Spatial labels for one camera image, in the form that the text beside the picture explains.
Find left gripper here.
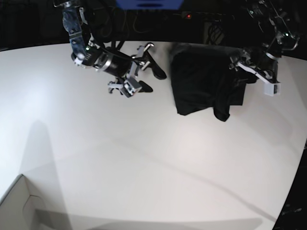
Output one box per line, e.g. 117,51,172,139
229,48,280,84

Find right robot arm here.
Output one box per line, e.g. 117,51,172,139
53,0,166,98

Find black power strip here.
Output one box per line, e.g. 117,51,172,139
180,11,235,21

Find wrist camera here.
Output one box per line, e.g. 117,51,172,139
264,83,281,96
119,77,142,98

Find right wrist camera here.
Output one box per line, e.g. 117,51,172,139
119,77,142,98

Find blue box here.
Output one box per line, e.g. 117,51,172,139
116,0,184,10

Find grey hanging cables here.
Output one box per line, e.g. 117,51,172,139
100,6,168,38

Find white cardboard box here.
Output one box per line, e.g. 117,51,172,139
0,174,72,230

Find black t-shirt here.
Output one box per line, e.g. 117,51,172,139
169,43,257,122

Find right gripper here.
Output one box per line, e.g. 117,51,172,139
108,51,167,95

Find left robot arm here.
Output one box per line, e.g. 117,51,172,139
229,0,301,85

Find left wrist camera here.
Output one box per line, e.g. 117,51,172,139
264,83,281,96

